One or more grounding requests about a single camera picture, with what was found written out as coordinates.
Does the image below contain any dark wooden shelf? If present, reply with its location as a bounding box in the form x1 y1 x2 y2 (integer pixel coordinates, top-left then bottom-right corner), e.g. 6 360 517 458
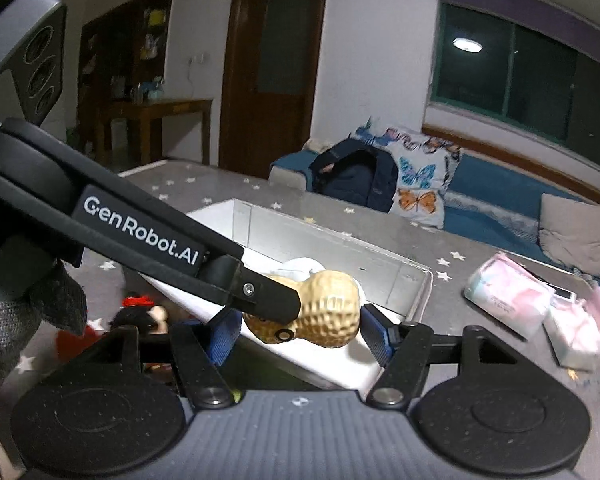
77 0 176 162

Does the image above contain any grey star-print tablecloth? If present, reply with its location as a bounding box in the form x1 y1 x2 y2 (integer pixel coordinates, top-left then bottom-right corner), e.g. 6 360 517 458
0 157 600 480

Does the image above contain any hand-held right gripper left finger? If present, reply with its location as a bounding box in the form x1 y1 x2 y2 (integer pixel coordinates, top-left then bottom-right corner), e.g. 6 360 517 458
111 309 244 409

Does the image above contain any blue sofa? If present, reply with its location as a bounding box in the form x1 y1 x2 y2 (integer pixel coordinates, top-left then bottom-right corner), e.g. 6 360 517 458
269 139 600 292

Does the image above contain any brown wooden door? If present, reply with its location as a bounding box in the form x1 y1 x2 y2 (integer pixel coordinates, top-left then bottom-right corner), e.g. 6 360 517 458
219 0 331 181

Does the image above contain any white plush toy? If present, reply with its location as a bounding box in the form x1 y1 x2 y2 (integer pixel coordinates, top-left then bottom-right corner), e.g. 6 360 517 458
274 257 327 282

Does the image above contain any tan peanut toy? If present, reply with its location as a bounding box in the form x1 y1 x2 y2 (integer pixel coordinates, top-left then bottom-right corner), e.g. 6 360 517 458
242 270 361 349

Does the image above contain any butterfly print pillow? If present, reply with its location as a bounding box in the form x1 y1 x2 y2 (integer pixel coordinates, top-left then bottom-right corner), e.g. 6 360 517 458
350 117 464 231

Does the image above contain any dark blue backpack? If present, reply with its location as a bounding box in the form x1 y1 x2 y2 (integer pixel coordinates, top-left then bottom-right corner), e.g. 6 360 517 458
309 138 399 209

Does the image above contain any dark window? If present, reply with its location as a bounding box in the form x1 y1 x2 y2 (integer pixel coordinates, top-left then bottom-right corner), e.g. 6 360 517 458
430 2 600 149

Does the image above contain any small white device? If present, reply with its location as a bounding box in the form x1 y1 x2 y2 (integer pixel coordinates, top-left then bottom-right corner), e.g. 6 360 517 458
549 284 583 302

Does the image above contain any pink tissue pack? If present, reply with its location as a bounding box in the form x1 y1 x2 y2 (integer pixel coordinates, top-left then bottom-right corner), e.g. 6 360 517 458
544 285 600 374
462 252 557 339

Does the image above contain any person's left hand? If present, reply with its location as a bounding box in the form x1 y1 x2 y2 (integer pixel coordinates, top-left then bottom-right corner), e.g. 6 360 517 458
0 260 89 407

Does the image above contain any wooden side table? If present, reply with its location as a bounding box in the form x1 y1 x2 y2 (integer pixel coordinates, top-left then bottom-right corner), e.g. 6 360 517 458
92 98 215 167

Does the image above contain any grey pillow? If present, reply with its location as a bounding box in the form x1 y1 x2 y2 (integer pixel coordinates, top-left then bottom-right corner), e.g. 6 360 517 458
537 193 600 281

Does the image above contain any white cardboard box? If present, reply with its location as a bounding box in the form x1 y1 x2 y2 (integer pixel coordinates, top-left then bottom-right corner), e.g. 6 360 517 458
152 198 435 394

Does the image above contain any black-haired doll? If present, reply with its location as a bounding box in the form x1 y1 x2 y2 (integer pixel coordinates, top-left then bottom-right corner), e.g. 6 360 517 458
109 292 174 340

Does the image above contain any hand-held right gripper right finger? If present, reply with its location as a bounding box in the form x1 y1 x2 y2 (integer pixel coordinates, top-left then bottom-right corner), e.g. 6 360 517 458
361 303 519 409

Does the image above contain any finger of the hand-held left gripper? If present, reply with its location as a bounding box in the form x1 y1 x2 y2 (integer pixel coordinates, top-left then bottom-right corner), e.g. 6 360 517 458
199 255 302 324

